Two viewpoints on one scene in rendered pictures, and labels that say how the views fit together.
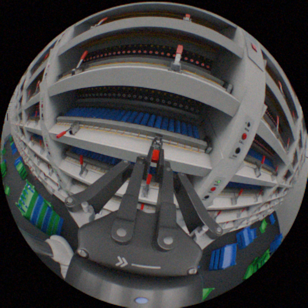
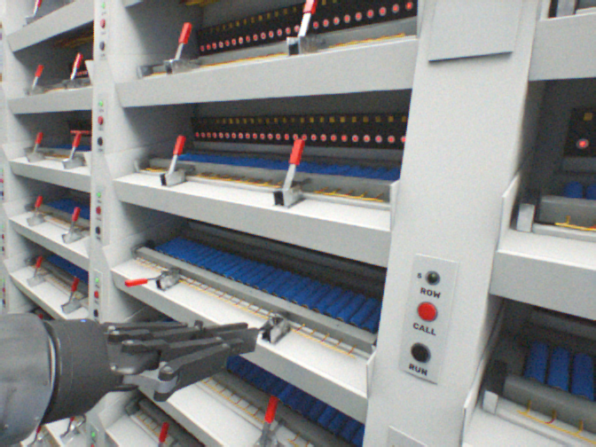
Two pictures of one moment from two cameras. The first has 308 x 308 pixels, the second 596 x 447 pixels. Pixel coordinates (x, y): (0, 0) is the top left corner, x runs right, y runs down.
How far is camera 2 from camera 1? 0.35 m
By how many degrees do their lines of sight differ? 43
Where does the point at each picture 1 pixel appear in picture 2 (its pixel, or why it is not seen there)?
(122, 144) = (229, 320)
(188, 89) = (298, 233)
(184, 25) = (291, 78)
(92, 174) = not seen: hidden behind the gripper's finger
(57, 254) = not seen: outside the picture
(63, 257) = not seen: outside the picture
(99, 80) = (201, 213)
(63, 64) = (145, 134)
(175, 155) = (299, 352)
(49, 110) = (119, 228)
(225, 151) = (382, 350)
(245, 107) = (409, 237)
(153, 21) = (249, 82)
